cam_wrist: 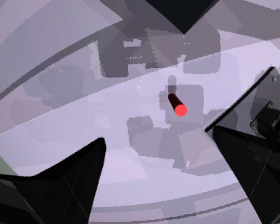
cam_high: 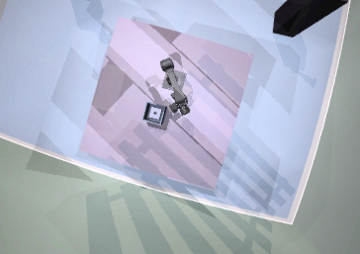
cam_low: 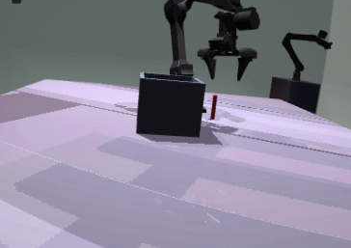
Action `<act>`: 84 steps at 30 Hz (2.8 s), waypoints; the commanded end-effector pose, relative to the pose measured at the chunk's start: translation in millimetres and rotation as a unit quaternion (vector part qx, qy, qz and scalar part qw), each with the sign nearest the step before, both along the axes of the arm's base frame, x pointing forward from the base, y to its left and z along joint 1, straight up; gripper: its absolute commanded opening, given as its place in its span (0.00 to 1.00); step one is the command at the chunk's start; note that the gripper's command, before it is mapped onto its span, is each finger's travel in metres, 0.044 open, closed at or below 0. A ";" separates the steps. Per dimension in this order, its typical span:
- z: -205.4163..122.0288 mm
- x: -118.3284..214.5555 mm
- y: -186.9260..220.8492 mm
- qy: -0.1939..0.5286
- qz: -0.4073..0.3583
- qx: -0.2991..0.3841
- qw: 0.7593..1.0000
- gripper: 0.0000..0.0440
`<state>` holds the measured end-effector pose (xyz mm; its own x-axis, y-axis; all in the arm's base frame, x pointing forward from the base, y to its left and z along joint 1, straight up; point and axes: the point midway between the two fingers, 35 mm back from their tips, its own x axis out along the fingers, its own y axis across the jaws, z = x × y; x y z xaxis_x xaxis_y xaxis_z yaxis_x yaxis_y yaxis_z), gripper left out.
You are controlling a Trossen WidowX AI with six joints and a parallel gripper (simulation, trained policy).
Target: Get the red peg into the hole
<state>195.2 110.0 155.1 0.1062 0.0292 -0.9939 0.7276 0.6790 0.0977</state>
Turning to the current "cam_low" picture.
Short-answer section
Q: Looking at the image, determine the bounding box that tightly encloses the red peg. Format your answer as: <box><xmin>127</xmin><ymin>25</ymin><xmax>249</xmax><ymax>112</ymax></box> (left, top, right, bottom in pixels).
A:
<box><xmin>210</xmin><ymin>95</ymin><xmax>218</xmax><ymax>120</ymax></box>

